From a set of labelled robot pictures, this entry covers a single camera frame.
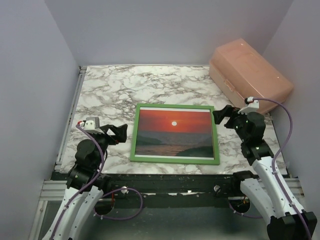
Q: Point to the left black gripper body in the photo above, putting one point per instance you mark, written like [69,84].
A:
[105,140]

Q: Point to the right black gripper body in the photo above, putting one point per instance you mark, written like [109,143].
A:
[237,122]

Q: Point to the sunset photo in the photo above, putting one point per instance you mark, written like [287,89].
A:
[175,133]

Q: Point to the green wooden picture frame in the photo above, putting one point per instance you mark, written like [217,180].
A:
[135,140]

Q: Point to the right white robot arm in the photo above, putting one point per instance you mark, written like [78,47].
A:
[284,216]

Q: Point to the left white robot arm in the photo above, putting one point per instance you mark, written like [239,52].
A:
[85,185]

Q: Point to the pink plastic storage box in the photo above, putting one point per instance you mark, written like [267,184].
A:
[241,72]

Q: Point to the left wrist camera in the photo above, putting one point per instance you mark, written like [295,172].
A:
[91,125]

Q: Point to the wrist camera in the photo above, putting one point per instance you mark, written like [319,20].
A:
[91,125]
[251,105]

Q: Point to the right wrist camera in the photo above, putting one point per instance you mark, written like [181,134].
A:
[251,105]

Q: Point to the aluminium rail frame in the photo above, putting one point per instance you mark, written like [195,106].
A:
[43,212]

